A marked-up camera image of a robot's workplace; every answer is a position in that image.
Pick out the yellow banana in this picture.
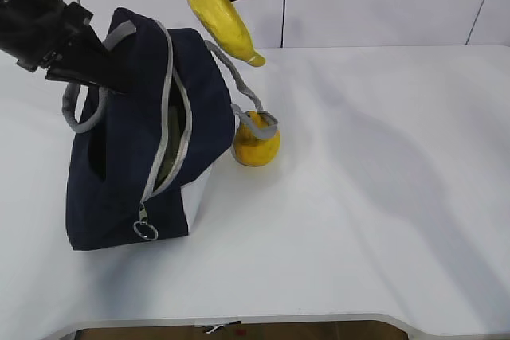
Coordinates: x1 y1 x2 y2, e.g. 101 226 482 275
187 0 266 67

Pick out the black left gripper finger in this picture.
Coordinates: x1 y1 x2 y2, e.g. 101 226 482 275
45 68 128 93
65 26 131 92

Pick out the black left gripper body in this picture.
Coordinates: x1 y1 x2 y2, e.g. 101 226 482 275
1 0 92 72

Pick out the green lid glass container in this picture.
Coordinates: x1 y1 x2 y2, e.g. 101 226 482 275
155 104 186 189

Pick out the yellow round fruit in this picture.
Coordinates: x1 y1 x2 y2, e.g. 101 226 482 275
231 109 281 167

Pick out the navy blue lunch bag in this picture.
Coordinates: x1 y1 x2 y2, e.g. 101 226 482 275
62 8 265 251

